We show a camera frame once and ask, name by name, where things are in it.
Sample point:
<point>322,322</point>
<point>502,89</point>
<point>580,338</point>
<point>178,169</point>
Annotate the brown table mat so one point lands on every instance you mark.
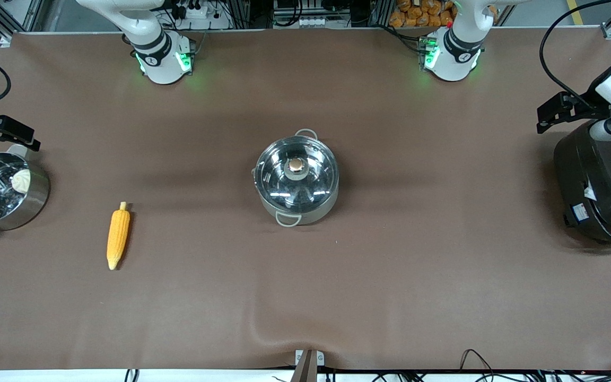
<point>337,297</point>

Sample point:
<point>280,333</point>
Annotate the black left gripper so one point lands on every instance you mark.
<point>590,110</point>

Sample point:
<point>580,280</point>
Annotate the pile of orange snacks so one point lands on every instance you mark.
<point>417,16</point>

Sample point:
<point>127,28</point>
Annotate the yellow corn cob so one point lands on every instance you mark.
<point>118,239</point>

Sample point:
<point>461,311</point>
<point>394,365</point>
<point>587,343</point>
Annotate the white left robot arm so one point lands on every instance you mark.
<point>456,58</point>

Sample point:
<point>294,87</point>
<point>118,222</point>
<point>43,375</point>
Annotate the steel cooking pot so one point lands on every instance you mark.
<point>316,215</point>

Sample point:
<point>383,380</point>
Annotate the white power strip with plugs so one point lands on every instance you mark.
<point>198,11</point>

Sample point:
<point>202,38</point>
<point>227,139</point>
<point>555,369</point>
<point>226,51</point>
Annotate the white socket strip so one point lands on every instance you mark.
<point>313,22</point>

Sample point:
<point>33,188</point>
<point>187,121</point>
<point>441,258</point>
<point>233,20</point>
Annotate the glass pot lid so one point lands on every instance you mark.
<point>284,180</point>

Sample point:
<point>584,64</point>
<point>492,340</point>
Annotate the metal camera post bracket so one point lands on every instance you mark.
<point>310,366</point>

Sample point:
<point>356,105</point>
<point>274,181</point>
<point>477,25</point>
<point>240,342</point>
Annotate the white steamed bun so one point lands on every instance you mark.
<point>20,181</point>

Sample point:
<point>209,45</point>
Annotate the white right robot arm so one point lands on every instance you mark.
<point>159,58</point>

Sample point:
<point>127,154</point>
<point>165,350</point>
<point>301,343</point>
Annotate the steel steamer pot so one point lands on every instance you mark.
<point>35,207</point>

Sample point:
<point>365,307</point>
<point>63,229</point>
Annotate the black rice cooker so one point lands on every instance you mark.
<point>602,201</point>

